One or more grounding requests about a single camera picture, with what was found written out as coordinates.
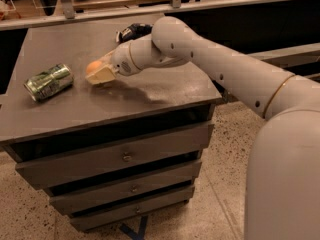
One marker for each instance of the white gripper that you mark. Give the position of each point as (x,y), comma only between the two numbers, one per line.
(122,62)

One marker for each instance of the orange fruit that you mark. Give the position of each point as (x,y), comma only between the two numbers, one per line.
(93,67)

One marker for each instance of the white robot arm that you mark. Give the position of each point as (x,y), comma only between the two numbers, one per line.
(283,176)

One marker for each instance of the green soda can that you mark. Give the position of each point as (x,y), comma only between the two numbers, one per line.
(50,82)

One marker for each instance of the dark blue chip bag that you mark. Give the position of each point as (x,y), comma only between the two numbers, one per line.
(134,31)

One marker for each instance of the grey drawer cabinet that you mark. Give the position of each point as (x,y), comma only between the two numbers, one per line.
(83,117)

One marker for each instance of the top grey drawer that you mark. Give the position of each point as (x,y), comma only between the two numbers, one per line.
(61,169)

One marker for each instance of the grey drawer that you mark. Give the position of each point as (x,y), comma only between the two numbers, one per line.
(61,169)
(132,209)
(148,178)

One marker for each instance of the middle grey drawer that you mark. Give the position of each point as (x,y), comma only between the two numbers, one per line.
(148,178)

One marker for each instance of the bottom grey drawer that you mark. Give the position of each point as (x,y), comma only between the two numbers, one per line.
(132,209)

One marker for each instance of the grey metal railing frame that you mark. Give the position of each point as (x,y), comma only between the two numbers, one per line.
(247,26)

